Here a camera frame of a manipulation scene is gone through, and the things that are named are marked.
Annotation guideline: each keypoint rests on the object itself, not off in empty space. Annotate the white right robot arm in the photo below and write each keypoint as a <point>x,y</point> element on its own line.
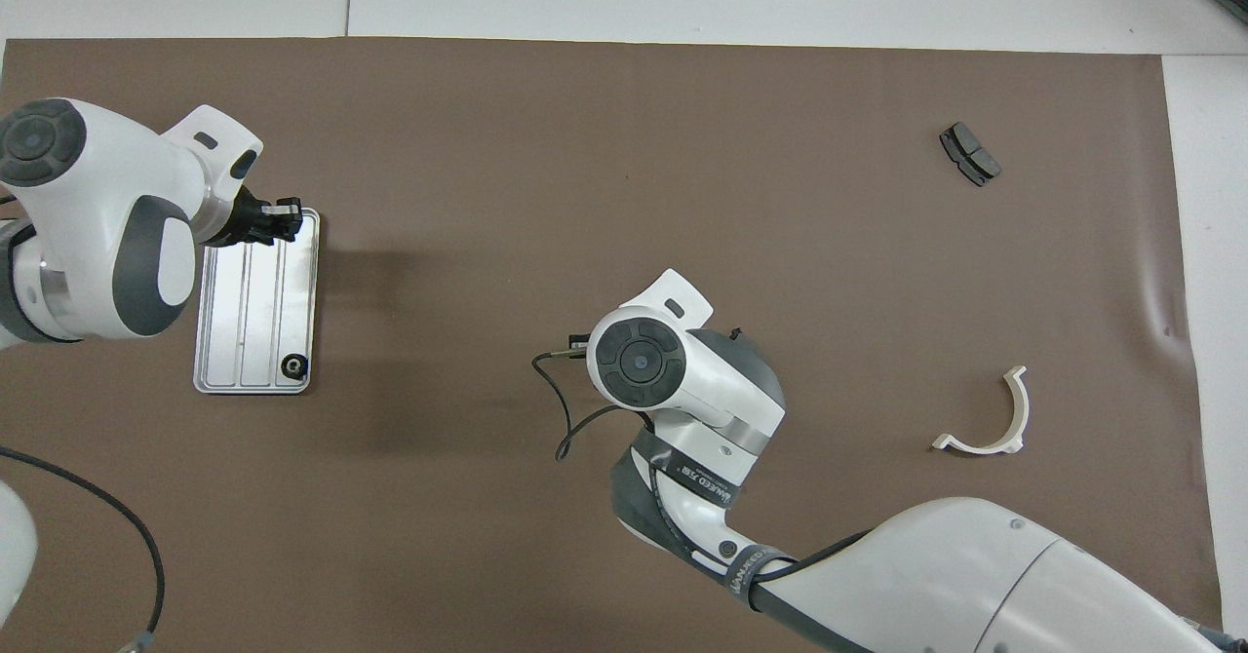
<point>721,390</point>

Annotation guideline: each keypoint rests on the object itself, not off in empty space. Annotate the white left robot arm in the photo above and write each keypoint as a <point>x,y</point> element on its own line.
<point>88,205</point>

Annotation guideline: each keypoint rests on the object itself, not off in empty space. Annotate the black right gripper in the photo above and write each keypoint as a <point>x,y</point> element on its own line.
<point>579,347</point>

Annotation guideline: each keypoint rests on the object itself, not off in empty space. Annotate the silver metal ribbed tray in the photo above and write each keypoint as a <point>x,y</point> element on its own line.
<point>253,322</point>

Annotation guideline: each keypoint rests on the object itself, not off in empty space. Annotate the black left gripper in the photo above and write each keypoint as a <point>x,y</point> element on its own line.
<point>249,222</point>

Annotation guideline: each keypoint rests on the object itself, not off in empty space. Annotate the white curved plastic bracket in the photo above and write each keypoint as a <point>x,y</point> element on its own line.
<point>975,446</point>

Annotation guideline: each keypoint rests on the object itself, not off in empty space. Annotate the brown paper table mat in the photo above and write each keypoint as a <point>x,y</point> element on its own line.
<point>487,146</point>

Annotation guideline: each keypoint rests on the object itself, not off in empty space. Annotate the large black bearing gear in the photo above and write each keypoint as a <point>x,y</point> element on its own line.
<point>292,367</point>

